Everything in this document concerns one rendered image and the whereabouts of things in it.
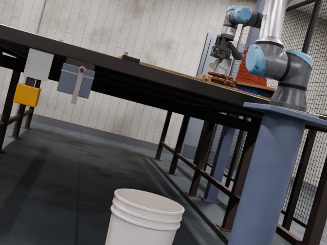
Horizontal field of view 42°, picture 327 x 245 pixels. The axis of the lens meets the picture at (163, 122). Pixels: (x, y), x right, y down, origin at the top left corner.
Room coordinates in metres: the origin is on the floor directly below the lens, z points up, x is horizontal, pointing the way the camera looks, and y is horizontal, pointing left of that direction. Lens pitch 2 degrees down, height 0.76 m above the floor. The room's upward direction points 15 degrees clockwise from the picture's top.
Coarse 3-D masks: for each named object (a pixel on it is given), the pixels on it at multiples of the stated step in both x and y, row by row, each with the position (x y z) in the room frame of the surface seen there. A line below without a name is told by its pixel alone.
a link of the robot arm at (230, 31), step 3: (222, 27) 2.17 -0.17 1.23; (225, 27) 2.15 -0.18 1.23; (228, 27) 2.14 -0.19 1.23; (231, 27) 2.14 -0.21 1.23; (222, 30) 2.16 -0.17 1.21; (225, 30) 2.15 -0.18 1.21; (228, 30) 2.14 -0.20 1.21; (231, 30) 2.14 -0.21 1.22; (234, 30) 2.15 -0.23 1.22; (222, 33) 2.15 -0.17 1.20; (225, 33) 2.14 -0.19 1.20; (228, 33) 2.14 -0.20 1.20; (231, 33) 2.14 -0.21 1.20; (234, 33) 2.15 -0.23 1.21; (234, 36) 2.16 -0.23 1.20
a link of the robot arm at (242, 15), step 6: (234, 12) 2.06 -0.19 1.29; (240, 12) 2.02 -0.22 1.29; (246, 12) 2.03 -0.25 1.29; (252, 12) 2.06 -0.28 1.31; (234, 18) 2.07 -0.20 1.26; (240, 18) 2.02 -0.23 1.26; (246, 18) 2.03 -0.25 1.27; (252, 18) 2.06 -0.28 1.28; (246, 24) 2.08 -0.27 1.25; (252, 24) 2.08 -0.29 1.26
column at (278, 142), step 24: (264, 120) 1.71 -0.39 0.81; (288, 120) 1.65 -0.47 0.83; (312, 120) 1.61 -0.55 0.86; (264, 144) 1.68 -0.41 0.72; (288, 144) 1.65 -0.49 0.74; (264, 168) 1.66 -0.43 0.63; (288, 168) 1.66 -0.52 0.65; (264, 192) 1.65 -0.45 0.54; (240, 216) 1.69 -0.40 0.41; (264, 216) 1.65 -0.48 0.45; (240, 240) 1.67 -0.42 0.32; (264, 240) 1.65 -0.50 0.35
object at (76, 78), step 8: (64, 64) 1.76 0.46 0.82; (72, 64) 1.78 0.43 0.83; (80, 64) 1.79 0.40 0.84; (88, 64) 1.79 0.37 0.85; (64, 72) 1.76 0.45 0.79; (72, 72) 1.76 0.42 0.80; (80, 72) 1.77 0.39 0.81; (88, 72) 1.78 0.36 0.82; (64, 80) 1.76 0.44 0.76; (72, 80) 1.77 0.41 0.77; (80, 80) 1.77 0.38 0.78; (88, 80) 1.78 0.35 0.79; (64, 88) 1.76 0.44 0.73; (72, 88) 1.77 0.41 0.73; (80, 88) 1.78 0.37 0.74; (88, 88) 1.78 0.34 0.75; (80, 96) 1.78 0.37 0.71; (88, 96) 1.78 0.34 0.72
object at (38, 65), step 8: (32, 48) 1.76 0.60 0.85; (32, 56) 1.76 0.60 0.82; (40, 56) 1.76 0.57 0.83; (48, 56) 1.77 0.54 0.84; (32, 64) 1.76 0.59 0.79; (40, 64) 1.76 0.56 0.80; (48, 64) 1.77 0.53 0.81; (24, 72) 1.75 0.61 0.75; (32, 72) 1.76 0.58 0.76; (40, 72) 1.77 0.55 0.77; (48, 72) 1.77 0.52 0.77
